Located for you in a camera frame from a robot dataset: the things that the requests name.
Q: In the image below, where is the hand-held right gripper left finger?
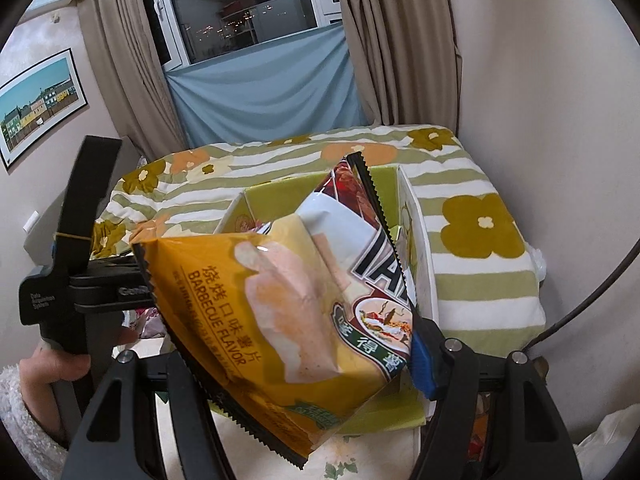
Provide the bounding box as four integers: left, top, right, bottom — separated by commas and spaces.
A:
60, 349, 236, 480

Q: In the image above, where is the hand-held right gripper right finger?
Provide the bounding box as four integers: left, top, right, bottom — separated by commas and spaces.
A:
409, 316, 572, 480

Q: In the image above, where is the yellow potato chips packet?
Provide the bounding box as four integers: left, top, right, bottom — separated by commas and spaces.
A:
131, 152, 421, 471

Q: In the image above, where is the green paper box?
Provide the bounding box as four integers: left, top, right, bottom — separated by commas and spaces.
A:
215, 162, 441, 433

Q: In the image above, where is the person's left forearm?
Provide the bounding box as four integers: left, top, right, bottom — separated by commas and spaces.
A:
0, 362, 71, 467

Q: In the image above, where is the person's left hand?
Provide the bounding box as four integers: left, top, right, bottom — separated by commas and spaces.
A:
19, 327, 137, 391

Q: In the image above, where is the pink snack packet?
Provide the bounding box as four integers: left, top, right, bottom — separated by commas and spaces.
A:
122, 305, 168, 341

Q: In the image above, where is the green striped floral blanket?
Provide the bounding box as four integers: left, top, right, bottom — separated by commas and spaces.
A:
92, 122, 548, 376

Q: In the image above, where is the framed houses picture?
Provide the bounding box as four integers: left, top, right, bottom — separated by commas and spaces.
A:
0, 47, 90, 171

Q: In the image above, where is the white plastic bag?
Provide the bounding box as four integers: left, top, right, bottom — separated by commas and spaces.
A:
575, 405, 640, 480

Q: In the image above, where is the beige curtain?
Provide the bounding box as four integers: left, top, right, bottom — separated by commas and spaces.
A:
75, 0, 188, 161
325, 0, 461, 133

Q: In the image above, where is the light blue cloth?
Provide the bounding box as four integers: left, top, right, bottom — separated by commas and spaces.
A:
165, 25, 371, 148

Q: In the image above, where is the white framed window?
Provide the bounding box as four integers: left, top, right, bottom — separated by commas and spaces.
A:
135, 0, 346, 68

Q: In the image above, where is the black cable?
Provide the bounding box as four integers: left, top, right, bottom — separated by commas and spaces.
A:
522, 242, 640, 358

